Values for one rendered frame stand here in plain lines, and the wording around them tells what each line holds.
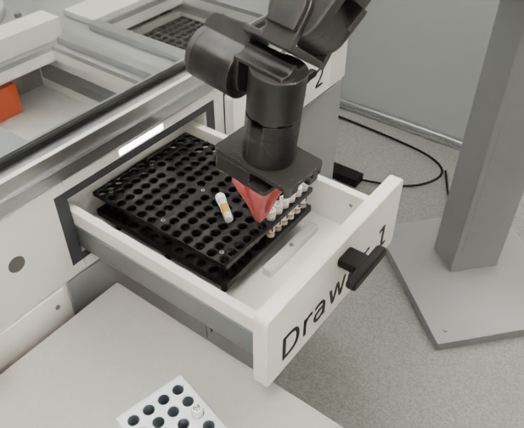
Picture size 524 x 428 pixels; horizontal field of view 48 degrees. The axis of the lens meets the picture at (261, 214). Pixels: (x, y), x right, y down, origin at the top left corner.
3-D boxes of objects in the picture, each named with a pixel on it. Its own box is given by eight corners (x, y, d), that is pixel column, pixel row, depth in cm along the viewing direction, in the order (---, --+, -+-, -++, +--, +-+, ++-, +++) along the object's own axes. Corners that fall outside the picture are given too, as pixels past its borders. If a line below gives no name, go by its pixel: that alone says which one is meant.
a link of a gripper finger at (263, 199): (248, 186, 74) (254, 125, 67) (294, 214, 71) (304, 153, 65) (211, 213, 70) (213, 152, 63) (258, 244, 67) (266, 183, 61)
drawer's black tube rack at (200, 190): (309, 225, 81) (312, 188, 76) (228, 304, 70) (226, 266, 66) (188, 167, 91) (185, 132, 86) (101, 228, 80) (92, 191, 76)
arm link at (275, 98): (284, 81, 52) (322, 59, 56) (227, 52, 55) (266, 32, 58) (277, 143, 57) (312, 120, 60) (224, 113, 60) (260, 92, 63)
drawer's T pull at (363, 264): (386, 255, 67) (388, 245, 67) (353, 294, 63) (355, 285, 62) (358, 241, 69) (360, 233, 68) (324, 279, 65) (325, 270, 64)
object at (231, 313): (375, 234, 80) (381, 199, 76) (262, 363, 64) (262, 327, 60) (161, 136, 98) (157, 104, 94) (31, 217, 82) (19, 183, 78)
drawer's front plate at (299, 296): (391, 241, 81) (404, 177, 74) (266, 390, 63) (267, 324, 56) (380, 235, 82) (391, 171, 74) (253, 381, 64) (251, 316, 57)
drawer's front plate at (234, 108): (329, 87, 113) (334, 32, 106) (234, 157, 96) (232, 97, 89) (321, 85, 114) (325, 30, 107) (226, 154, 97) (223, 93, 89)
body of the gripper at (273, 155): (250, 133, 68) (255, 78, 63) (322, 174, 64) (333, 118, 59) (212, 159, 64) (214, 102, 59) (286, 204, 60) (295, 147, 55)
